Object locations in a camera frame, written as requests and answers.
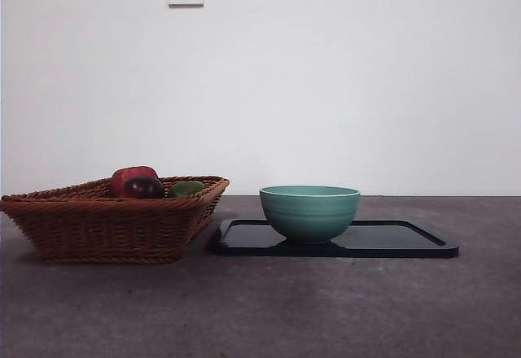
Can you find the teal bowl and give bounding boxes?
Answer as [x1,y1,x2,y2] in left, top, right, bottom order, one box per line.
[259,185,362,246]

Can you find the red apple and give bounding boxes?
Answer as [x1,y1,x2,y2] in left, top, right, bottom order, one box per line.
[109,165,160,198]

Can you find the dark purple plum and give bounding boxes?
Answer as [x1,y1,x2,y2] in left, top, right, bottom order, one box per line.
[120,175,166,200]

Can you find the green avocado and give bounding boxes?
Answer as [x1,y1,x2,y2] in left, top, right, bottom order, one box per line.
[168,181,207,199]

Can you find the brown wicker basket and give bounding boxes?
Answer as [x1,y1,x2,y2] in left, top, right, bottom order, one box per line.
[0,175,231,265]

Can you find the dark green rectangular tray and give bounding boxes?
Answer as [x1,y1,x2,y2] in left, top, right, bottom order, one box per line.
[208,218,461,260]

